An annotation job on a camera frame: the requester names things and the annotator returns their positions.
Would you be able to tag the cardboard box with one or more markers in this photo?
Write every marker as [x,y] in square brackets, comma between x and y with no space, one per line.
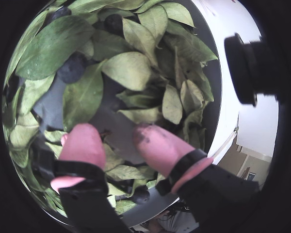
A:
[245,160]

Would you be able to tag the grey round bowl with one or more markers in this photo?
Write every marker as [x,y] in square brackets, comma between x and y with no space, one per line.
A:
[121,136]

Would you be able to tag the large dark green leaf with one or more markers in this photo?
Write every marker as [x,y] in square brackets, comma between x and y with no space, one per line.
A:
[53,48]

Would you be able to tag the pink-tipped black gripper finger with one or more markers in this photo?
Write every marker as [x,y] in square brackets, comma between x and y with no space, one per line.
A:
[83,145]
[165,150]

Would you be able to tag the dark blueberry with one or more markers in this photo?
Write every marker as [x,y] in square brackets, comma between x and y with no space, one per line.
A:
[141,196]
[60,12]
[114,23]
[71,68]

